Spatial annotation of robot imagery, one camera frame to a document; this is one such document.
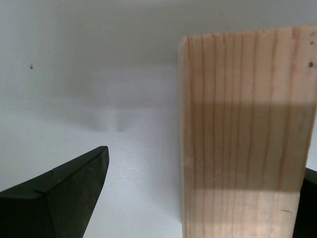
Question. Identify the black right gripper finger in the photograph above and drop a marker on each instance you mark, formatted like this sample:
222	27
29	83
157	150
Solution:
308	210
54	205

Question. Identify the light wooden block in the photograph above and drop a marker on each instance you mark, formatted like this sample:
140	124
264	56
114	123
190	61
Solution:
242	136

